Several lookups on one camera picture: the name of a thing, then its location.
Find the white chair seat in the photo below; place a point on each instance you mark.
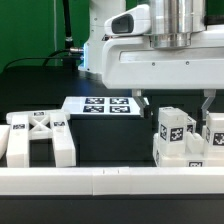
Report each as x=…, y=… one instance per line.
x=185, y=160

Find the white chair back frame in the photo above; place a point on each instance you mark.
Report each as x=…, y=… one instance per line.
x=39, y=125

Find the white front wall rail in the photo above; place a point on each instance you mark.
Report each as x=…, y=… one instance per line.
x=111, y=181

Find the white marker cube front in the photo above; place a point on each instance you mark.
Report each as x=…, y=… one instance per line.
x=191, y=125

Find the white marker base plate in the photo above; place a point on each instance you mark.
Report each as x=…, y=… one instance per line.
x=109, y=106

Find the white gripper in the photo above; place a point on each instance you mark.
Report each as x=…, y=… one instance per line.
x=164, y=46

